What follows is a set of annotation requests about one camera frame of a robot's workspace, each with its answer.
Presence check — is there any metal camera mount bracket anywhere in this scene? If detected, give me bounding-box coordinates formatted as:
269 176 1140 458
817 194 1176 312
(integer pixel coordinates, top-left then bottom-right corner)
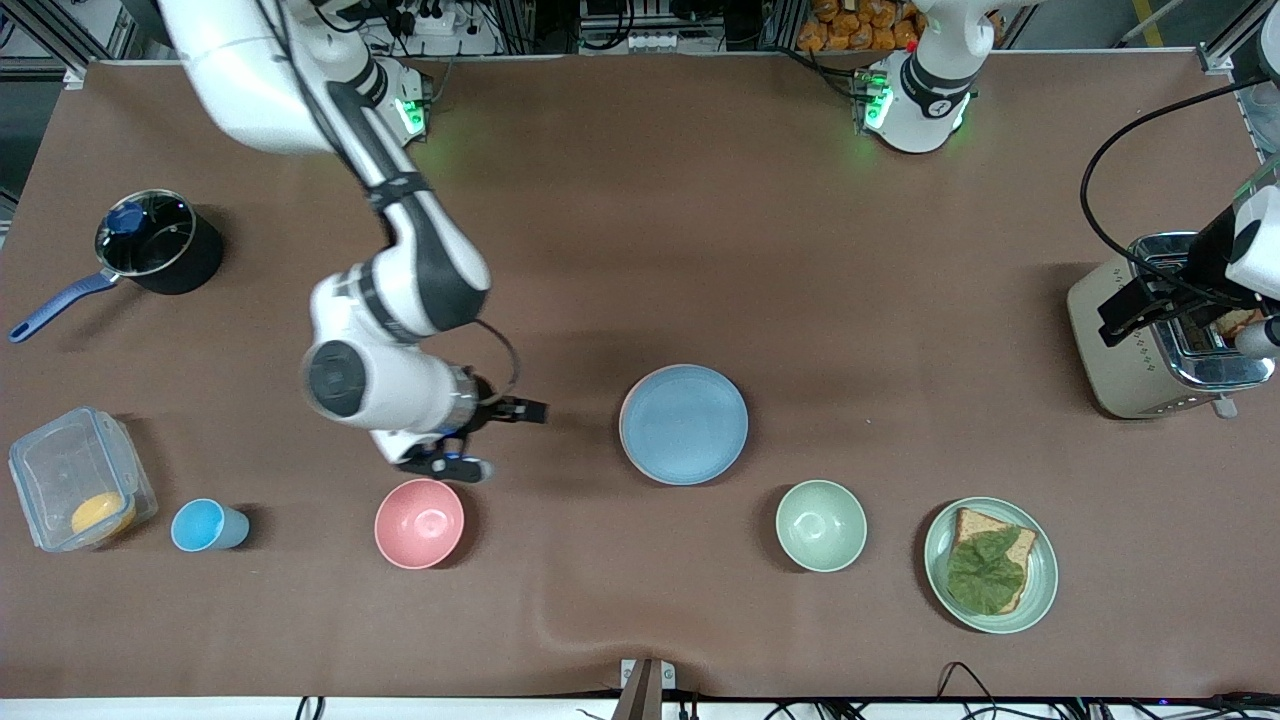
612 657 677 720

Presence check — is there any green bowl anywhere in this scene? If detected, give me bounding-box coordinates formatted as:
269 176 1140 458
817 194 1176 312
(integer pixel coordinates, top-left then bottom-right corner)
776 480 868 573

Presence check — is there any green lettuce leaf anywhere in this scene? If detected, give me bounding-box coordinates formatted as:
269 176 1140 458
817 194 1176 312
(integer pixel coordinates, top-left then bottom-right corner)
946 528 1028 615

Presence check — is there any clear plastic container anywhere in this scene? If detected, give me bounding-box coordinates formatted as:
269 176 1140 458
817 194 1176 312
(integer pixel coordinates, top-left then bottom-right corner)
8 406 159 553

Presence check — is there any beige chrome toaster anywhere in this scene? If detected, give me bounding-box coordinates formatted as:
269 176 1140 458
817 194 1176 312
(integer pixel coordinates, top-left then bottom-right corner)
1066 232 1277 419

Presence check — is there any white power strip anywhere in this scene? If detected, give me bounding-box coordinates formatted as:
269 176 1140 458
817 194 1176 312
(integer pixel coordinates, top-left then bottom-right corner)
393 0 459 37

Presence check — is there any pink bowl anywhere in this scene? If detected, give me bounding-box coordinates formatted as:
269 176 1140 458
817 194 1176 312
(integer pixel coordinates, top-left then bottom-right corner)
374 479 466 570

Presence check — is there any brown table mat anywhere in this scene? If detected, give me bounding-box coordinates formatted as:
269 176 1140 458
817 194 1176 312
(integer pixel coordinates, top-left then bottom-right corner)
0 55 1280 701

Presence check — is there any blue plate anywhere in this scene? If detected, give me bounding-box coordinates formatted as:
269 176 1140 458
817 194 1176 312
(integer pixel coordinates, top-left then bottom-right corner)
621 365 749 487

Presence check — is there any green plate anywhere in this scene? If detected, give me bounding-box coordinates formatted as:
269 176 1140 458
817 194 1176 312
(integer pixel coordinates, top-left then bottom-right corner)
923 497 1059 635

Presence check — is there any brown bread slice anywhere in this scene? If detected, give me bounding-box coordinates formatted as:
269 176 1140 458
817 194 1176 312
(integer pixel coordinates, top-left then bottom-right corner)
950 508 1038 614

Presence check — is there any black looped cable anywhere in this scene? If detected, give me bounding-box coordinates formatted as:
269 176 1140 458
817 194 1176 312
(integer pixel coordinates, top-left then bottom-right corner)
935 661 1003 713

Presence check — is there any bag of orange buns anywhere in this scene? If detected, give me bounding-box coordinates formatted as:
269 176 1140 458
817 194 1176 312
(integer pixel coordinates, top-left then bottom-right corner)
797 0 923 53

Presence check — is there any yellow round food piece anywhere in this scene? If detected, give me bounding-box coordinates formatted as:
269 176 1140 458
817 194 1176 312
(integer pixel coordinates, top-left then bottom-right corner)
70 492 137 539

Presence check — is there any glass lid with blue knob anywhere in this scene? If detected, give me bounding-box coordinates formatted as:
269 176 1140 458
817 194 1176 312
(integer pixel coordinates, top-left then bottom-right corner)
96 191 196 278

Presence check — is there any black pot with blue handle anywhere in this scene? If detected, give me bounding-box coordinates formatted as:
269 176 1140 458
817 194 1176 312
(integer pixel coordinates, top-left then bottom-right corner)
8 189 224 344

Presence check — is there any blue cup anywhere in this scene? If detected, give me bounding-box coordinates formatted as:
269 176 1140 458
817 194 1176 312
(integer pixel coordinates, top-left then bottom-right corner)
170 498 251 553

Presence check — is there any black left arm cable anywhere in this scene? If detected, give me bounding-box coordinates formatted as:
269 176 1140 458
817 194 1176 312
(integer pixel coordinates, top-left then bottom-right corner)
1079 78 1261 306

